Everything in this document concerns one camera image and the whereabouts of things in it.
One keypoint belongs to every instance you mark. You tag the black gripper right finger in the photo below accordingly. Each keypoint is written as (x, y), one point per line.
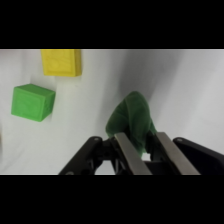
(176, 156)

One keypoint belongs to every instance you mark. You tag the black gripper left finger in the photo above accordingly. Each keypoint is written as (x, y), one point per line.
(128, 153)

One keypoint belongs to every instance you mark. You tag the green triangle block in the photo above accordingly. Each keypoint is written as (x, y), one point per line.
(131, 116)

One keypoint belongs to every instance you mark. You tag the green cube block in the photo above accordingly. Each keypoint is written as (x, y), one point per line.
(30, 101)

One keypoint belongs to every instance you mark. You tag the yellow cube block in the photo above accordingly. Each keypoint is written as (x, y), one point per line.
(60, 62)

